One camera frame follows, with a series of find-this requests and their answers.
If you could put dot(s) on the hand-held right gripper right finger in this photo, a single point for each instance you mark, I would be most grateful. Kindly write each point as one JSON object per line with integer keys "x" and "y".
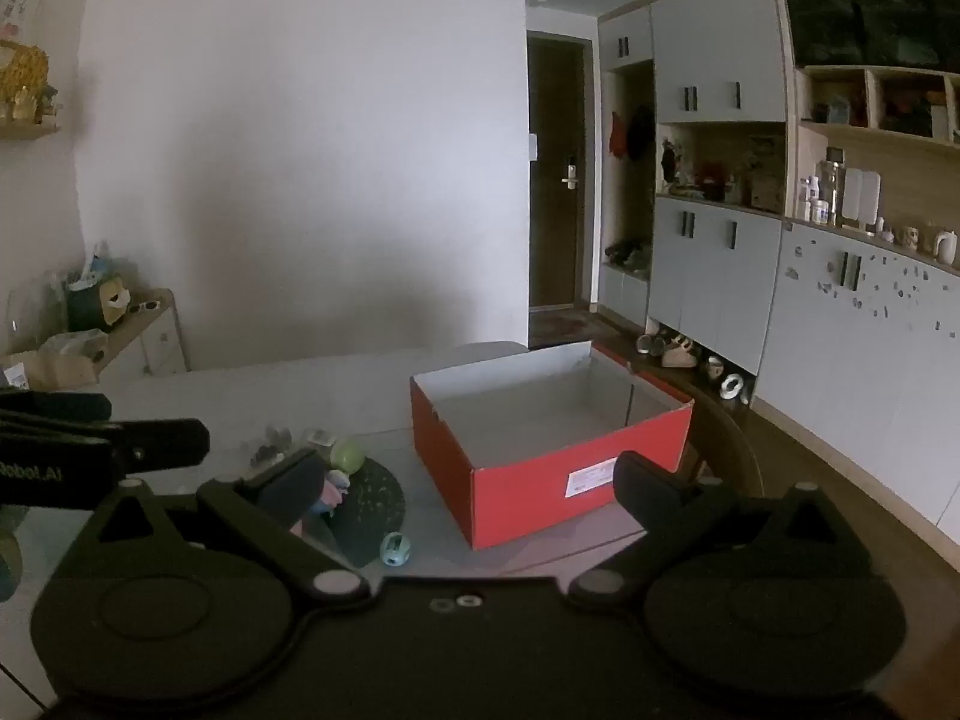
{"x": 637, "y": 484}

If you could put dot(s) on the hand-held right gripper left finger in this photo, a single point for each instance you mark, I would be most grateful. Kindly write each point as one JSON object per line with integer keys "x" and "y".
{"x": 296, "y": 484}

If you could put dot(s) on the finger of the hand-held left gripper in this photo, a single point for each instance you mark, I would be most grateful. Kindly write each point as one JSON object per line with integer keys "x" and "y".
{"x": 52, "y": 406}
{"x": 165, "y": 444}

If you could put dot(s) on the red cardboard box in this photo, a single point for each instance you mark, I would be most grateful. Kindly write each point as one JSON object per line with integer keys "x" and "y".
{"x": 517, "y": 420}

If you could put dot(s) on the brown paper bag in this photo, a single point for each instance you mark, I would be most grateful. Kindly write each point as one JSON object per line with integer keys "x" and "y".
{"x": 41, "y": 375}

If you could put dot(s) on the pink and blue toy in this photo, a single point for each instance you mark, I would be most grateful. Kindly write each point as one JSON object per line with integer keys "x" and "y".
{"x": 334, "y": 491}

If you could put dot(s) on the small dark trinkets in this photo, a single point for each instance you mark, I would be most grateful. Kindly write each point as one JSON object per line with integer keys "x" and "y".
{"x": 270, "y": 444}

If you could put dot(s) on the green ball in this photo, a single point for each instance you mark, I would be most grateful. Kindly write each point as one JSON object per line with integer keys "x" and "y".
{"x": 347, "y": 455}

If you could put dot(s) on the clear plastic bag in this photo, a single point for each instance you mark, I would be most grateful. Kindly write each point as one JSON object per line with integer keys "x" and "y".
{"x": 75, "y": 345}

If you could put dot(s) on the dark round mat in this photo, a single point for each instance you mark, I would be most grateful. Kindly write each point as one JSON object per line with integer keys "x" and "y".
{"x": 371, "y": 502}

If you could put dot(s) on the dark green bag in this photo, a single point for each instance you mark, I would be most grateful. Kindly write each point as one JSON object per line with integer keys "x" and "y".
{"x": 81, "y": 307}

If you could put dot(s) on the small wooden side cabinet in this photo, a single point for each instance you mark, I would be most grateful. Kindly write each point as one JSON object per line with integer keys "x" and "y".
{"x": 150, "y": 341}

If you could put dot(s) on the dark wooden chair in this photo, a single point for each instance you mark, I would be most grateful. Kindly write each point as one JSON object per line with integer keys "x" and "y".
{"x": 739, "y": 442}

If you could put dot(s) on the small teal toy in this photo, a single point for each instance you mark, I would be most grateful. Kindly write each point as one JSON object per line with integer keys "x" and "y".
{"x": 395, "y": 548}

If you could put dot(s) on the white sunglasses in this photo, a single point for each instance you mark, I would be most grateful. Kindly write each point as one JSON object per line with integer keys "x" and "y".
{"x": 142, "y": 307}

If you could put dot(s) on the pair of white shoes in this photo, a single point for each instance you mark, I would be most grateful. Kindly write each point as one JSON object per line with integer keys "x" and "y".
{"x": 734, "y": 388}

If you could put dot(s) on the pair of beige shoes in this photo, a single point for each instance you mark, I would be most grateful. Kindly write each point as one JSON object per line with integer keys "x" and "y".
{"x": 681, "y": 354}

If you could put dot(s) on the small white black shoe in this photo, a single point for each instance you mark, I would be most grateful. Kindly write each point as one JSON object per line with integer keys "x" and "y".
{"x": 714, "y": 368}

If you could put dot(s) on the pair of grey shoes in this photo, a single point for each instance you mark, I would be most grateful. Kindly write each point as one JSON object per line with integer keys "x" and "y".
{"x": 651, "y": 345}

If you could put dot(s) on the patterned doormat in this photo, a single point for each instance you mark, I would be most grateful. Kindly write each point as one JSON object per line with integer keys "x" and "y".
{"x": 574, "y": 324}

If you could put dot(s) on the tall white cabinet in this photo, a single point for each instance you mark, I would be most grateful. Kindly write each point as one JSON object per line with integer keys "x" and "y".
{"x": 712, "y": 262}

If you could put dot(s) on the white sideboard cabinet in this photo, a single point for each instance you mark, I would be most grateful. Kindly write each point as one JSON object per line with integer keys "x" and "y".
{"x": 862, "y": 360}

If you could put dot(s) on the red ornament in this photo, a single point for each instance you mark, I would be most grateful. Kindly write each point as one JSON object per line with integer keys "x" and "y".
{"x": 712, "y": 181}

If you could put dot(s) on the printed gift box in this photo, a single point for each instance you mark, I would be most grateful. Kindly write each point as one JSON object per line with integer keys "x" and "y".
{"x": 765, "y": 191}

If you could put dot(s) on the brown entrance door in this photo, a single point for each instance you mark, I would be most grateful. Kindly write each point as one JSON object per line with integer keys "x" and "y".
{"x": 555, "y": 172}

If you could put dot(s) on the dark figurine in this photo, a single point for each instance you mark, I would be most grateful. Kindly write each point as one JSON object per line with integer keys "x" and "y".
{"x": 667, "y": 161}

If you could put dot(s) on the yellow woven basket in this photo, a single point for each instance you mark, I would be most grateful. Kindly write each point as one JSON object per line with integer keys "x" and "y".
{"x": 21, "y": 79}

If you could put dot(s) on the small white bottles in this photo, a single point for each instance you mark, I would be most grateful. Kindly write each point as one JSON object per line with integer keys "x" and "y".
{"x": 812, "y": 202}

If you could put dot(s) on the red hanging garment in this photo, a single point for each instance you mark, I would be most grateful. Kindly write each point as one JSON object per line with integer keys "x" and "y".
{"x": 617, "y": 136}

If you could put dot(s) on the dark hanging garment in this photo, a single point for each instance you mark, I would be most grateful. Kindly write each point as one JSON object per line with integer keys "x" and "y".
{"x": 640, "y": 131}

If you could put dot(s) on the tall clear bottle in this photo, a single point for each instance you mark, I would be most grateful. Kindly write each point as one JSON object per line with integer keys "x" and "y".
{"x": 829, "y": 184}

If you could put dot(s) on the white rectangular container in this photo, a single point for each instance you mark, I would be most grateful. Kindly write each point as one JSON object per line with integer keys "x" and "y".
{"x": 862, "y": 199}

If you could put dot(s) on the patterned mug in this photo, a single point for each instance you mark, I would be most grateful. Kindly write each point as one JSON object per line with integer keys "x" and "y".
{"x": 910, "y": 237}

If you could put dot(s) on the open wooden shelf unit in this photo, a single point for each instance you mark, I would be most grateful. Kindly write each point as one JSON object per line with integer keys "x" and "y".
{"x": 877, "y": 142}

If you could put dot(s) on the dark glass panel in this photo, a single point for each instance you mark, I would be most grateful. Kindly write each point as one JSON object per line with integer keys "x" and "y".
{"x": 870, "y": 7}

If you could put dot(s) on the wooden wall shelf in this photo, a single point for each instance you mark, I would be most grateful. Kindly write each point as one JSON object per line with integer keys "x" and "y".
{"x": 30, "y": 131}

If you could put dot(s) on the wall picture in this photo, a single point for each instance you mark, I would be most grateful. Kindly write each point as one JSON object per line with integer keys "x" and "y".
{"x": 19, "y": 7}

